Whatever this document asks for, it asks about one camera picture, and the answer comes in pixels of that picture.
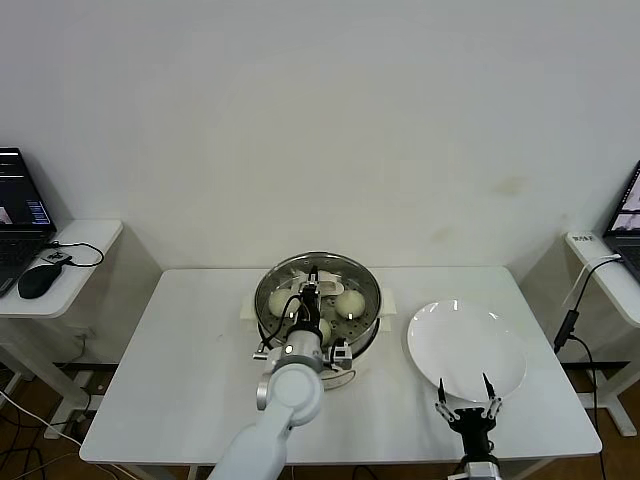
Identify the white flat cable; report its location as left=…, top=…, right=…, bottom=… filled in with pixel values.
left=561, top=252, right=624, bottom=309

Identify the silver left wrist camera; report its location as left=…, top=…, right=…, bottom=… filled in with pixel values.
left=327, top=338, right=355, bottom=372

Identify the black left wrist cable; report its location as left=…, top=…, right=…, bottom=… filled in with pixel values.
left=257, top=295, right=304, bottom=354

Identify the round white plate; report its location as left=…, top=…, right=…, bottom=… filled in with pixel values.
left=407, top=298, right=528, bottom=401

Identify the black dongle with cable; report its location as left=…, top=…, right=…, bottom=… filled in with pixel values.
left=42, top=241, right=105, bottom=274

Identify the grey laptop with bright screen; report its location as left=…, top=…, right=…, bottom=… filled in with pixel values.
left=603, top=160, right=640, bottom=279

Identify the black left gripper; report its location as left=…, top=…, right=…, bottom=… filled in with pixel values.
left=293, top=266, right=325, bottom=334

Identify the black computer mouse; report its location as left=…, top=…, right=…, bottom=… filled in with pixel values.
left=17, top=263, right=60, bottom=300

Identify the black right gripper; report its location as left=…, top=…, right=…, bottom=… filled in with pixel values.
left=433, top=372, right=504, bottom=461

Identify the white side desk with label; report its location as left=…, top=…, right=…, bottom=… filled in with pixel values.
left=563, top=230, right=640, bottom=436

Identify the black laptop with dark screen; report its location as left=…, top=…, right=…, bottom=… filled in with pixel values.
left=0, top=146, right=59, bottom=296

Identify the black adapter cable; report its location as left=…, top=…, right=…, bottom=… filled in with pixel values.
left=552, top=254, right=625, bottom=416

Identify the perforated steel steamer basket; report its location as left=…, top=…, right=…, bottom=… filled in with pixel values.
left=254, top=254, right=384, bottom=362

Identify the white side desk with mouse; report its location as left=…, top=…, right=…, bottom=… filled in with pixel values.
left=0, top=219, right=125, bottom=441

